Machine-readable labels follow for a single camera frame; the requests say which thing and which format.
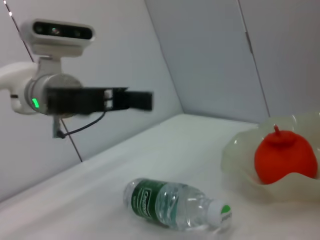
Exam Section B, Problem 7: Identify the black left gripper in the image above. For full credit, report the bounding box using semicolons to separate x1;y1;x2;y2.
47;87;154;116

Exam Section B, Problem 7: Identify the clear green-label water bottle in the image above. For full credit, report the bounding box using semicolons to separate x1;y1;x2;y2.
123;177;233;232

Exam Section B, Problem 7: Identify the translucent wavy fruit plate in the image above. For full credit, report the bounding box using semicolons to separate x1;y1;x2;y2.
221;112;320;204

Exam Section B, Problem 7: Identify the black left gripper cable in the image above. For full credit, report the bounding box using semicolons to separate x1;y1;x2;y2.
52;111;106;140

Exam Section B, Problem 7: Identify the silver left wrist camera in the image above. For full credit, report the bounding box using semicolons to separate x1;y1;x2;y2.
19;18;97;60

